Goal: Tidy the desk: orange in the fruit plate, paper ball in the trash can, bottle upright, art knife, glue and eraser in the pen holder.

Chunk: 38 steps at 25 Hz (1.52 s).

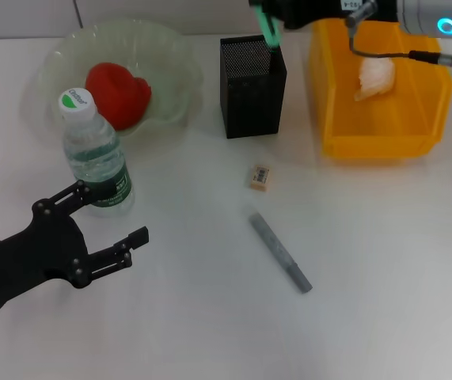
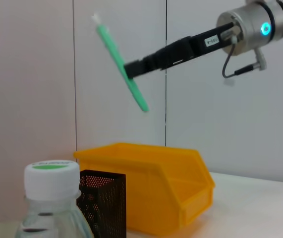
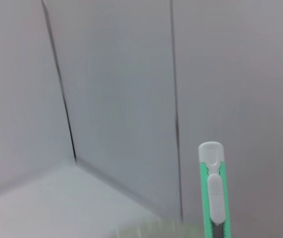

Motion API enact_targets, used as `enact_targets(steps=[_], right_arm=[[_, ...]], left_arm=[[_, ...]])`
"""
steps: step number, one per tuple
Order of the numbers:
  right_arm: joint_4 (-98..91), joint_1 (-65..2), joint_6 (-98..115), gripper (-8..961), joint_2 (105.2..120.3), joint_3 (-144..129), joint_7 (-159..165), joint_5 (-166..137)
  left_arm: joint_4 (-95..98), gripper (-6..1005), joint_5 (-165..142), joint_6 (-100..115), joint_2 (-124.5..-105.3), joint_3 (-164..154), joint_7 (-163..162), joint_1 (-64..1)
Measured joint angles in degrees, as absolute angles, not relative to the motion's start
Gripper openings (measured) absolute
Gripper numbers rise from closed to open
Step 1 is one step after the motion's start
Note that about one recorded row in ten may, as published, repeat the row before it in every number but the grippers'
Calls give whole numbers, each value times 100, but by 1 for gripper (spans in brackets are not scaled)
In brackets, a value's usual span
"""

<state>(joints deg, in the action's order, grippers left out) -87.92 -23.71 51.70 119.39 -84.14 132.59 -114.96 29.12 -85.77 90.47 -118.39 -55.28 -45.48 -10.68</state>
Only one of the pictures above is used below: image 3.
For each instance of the green utility knife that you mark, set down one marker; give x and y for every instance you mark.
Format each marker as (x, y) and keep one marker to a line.
(215, 193)

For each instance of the green glass fruit plate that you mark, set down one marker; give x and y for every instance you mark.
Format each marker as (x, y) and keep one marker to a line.
(156, 229)

